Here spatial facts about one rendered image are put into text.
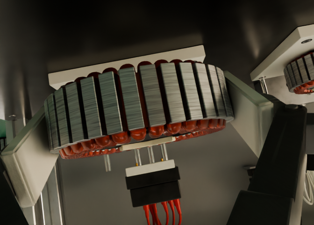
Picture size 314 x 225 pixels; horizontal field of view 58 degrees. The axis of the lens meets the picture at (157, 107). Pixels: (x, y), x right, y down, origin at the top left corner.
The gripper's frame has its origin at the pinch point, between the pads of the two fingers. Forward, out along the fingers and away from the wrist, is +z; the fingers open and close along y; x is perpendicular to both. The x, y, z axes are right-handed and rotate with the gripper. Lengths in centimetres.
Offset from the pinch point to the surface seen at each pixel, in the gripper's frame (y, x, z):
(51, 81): -8.0, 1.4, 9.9
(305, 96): 25.5, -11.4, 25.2
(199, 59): 6.2, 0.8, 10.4
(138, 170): -2.2, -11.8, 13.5
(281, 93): 21.8, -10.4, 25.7
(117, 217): -9.9, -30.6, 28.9
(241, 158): 16.4, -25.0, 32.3
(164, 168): 0.9, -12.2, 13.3
